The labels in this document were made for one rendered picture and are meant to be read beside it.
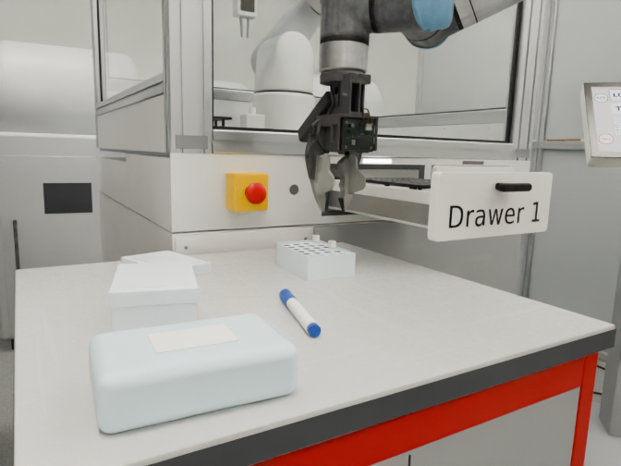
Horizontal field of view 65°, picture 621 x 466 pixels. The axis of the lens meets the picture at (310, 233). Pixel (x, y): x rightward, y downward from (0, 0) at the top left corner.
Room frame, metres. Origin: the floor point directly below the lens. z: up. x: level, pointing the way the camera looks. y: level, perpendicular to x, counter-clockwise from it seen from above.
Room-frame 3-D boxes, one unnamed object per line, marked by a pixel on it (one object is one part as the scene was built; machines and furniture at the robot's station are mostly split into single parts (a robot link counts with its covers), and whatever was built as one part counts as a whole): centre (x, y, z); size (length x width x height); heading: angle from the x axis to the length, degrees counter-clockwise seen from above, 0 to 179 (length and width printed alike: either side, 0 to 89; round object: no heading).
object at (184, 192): (1.56, 0.06, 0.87); 1.02 x 0.95 x 0.14; 121
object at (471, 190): (0.85, -0.32, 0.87); 0.29 x 0.02 x 0.11; 121
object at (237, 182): (0.94, 0.12, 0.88); 0.07 x 0.05 x 0.07; 121
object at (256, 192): (0.91, 0.11, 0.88); 0.04 x 0.03 x 0.04; 121
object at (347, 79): (0.78, -0.05, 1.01); 0.09 x 0.08 x 0.12; 28
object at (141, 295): (0.54, 0.18, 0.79); 0.13 x 0.09 x 0.05; 17
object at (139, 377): (0.37, 0.09, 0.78); 0.15 x 0.10 x 0.04; 118
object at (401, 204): (1.03, -0.21, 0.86); 0.40 x 0.26 x 0.06; 31
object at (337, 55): (0.79, -0.05, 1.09); 0.08 x 0.08 x 0.05
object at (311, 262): (0.80, -0.01, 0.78); 0.12 x 0.08 x 0.04; 27
